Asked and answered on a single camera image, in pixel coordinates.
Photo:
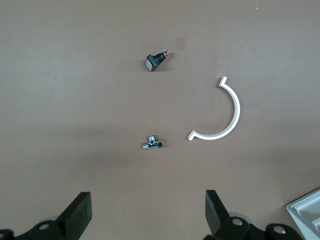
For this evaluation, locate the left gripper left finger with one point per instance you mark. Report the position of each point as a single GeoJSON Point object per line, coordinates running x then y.
{"type": "Point", "coordinates": [72, 217]}

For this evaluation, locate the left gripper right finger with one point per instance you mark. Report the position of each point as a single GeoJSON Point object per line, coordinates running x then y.
{"type": "Point", "coordinates": [216, 212]}

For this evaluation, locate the white compartment tray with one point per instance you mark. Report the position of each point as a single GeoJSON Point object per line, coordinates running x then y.
{"type": "Point", "coordinates": [295, 212]}

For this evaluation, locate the chrome tee fitting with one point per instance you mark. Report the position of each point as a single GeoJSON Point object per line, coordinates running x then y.
{"type": "Point", "coordinates": [151, 144]}

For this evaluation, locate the black square push switch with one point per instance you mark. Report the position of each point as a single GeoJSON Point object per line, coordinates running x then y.
{"type": "Point", "coordinates": [152, 62]}

